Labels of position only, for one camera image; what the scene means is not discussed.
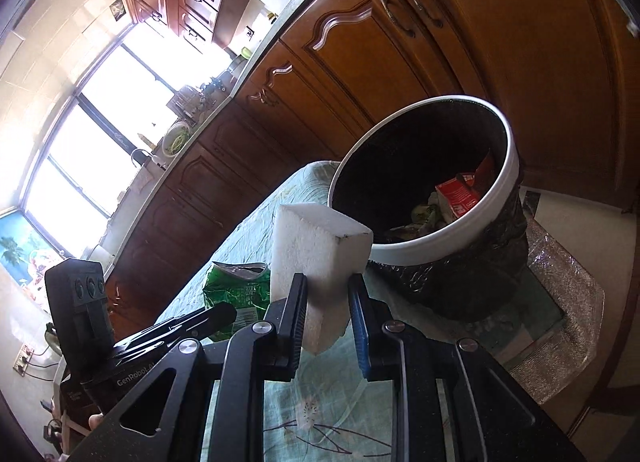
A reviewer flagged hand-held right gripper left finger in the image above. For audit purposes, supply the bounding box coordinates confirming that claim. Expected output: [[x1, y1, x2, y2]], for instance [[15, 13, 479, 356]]
[[67, 272, 310, 462]]

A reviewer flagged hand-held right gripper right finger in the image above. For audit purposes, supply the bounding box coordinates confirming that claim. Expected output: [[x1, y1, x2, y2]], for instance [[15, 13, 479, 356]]
[[347, 273, 586, 462]]

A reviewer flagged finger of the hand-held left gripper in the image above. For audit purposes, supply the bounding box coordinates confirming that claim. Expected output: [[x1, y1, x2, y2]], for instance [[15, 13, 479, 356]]
[[150, 302, 238, 345], [117, 308, 211, 350]]

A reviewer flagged green snack packet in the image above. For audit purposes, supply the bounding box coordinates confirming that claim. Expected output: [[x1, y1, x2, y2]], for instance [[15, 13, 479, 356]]
[[202, 262, 273, 343]]

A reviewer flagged white foam block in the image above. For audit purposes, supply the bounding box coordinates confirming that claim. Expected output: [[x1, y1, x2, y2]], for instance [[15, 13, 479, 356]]
[[270, 202, 375, 355]]

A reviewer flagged white-rimmed bin with black bag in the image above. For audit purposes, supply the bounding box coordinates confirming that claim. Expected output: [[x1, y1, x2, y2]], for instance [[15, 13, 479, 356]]
[[327, 95, 531, 323]]

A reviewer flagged pale green tablecloth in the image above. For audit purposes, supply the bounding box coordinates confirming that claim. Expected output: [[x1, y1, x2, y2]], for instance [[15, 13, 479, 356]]
[[155, 159, 566, 462]]

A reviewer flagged pale green wrapper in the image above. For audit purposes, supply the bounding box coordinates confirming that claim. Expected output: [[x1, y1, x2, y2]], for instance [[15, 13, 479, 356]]
[[410, 191, 447, 234]]

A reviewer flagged red carton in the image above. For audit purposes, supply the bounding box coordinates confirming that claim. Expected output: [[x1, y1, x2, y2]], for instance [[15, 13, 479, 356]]
[[434, 172, 493, 220]]

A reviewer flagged chrome faucet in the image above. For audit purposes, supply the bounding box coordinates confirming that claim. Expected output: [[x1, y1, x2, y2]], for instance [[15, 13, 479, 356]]
[[131, 147, 168, 171]]

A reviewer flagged large kitchen window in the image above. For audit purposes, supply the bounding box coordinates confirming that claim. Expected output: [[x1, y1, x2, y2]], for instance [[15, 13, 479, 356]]
[[20, 22, 236, 253]]

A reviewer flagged white colander with greens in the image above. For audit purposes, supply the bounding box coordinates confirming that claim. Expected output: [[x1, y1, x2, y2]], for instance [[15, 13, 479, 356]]
[[161, 121, 192, 155]]

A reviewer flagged dark red packet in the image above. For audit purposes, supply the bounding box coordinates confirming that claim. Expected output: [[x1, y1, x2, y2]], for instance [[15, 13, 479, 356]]
[[472, 152, 497, 189]]

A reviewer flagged silver foil mat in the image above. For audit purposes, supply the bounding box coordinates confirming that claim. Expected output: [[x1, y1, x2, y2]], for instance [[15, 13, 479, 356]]
[[500, 212, 607, 405]]

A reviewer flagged dish rack with utensils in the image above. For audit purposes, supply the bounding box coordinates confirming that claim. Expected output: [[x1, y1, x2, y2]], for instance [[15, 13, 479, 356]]
[[167, 76, 236, 118]]

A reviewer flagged grey stone countertop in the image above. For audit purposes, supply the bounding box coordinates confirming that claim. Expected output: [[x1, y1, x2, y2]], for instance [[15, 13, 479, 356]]
[[87, 0, 386, 268]]

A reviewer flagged arched wooden cabinet door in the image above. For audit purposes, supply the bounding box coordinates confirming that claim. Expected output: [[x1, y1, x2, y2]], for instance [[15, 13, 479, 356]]
[[277, 0, 481, 130]]

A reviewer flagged brown range hood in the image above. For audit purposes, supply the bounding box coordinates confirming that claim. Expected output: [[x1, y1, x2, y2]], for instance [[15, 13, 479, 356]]
[[212, 0, 261, 50]]

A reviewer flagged large wooden cabinet door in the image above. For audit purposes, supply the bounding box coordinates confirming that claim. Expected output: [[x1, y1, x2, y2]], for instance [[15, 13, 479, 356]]
[[367, 0, 638, 210]]

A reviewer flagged wall socket with plugs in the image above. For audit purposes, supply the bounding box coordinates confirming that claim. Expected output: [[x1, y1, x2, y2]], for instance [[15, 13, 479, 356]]
[[12, 342, 37, 376]]

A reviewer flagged wall poster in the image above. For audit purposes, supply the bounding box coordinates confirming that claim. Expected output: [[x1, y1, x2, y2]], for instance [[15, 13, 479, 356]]
[[0, 209, 66, 303]]

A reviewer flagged bronze cabinet handle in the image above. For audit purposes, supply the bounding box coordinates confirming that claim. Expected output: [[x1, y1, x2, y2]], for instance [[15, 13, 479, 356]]
[[405, 0, 445, 28], [379, 0, 417, 38]]

